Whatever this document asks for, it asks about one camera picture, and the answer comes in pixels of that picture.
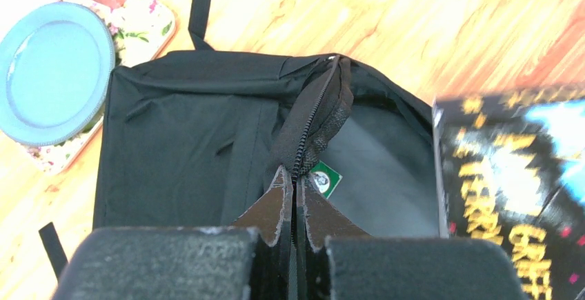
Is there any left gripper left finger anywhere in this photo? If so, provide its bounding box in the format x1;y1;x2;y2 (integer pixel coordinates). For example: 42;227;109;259
53;167;293;299

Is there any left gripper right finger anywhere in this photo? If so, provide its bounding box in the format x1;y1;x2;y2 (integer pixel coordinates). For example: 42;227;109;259
297;177;525;299

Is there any green coin book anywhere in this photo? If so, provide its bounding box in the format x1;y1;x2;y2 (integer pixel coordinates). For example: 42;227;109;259
310;161;343;199

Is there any black student backpack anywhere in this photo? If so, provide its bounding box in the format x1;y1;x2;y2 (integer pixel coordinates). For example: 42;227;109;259
40;0;441;276

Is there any treehouse paperback book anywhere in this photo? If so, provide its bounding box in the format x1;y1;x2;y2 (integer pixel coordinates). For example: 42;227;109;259
433;83;584;299

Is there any floral placemat tray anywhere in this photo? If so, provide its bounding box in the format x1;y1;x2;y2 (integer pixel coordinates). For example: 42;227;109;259
21;0;176;174

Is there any grey-green ceramic plate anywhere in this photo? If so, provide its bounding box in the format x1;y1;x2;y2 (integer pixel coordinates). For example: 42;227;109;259
1;2;115;146

